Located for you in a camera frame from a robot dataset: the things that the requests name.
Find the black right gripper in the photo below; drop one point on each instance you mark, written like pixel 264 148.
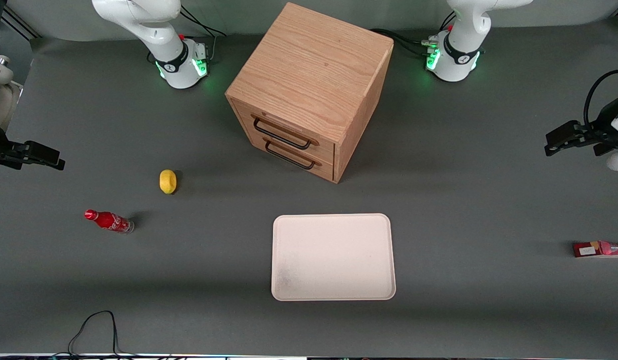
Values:
pixel 0 150

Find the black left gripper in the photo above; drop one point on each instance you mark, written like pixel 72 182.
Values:
pixel 600 134

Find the red cookie box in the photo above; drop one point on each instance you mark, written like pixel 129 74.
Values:
pixel 604 249

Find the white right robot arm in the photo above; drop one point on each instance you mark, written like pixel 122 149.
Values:
pixel 139 20

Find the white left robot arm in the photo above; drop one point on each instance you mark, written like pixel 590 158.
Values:
pixel 469 25

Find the white rectangular tray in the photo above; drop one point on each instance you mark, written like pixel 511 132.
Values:
pixel 334 257

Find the red cola bottle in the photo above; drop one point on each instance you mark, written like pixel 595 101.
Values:
pixel 109 220

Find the yellow lemon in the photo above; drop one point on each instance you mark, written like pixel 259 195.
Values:
pixel 168 181

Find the wooden two-drawer cabinet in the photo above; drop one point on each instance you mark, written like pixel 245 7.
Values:
pixel 314 65

